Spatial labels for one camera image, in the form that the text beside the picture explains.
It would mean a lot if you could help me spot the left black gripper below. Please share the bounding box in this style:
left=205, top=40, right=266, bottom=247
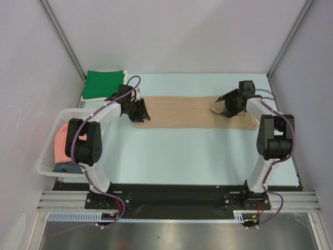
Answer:
left=124, top=98, right=150, bottom=123

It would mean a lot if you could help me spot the beige t shirt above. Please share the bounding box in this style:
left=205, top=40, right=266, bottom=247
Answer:
left=133, top=96, right=259, bottom=131

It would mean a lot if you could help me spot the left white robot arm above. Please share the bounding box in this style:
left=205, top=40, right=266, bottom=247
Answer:
left=65, top=84, right=150, bottom=208

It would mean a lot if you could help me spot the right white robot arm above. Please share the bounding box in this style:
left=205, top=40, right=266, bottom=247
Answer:
left=216, top=81, right=296, bottom=211

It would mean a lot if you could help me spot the folded white t shirt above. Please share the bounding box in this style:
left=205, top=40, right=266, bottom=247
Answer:
left=80, top=69, right=129, bottom=102

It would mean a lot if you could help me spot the blue grey t shirt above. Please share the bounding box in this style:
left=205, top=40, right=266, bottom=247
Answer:
left=53, top=161, right=83, bottom=174

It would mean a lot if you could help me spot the pink t shirt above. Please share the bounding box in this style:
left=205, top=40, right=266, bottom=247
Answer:
left=54, top=123, right=71, bottom=164

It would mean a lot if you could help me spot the white plastic basket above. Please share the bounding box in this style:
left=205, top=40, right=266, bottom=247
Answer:
left=36, top=108, right=94, bottom=178

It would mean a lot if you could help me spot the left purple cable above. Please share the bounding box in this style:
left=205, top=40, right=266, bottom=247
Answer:
left=52, top=75, right=142, bottom=235

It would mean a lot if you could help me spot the purple cable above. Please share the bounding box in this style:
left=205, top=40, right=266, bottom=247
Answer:
left=52, top=75, right=142, bottom=235
left=244, top=89, right=297, bottom=231

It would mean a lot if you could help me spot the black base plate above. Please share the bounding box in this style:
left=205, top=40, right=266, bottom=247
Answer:
left=52, top=182, right=272, bottom=219

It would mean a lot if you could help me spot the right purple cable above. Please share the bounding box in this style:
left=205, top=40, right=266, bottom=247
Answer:
left=244, top=89, right=297, bottom=231

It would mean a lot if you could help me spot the white slotted cable duct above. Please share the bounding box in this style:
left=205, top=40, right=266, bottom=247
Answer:
left=48, top=211, right=254, bottom=223

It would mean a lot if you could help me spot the aluminium rail frame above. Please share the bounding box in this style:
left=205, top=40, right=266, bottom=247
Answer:
left=33, top=182, right=332, bottom=249

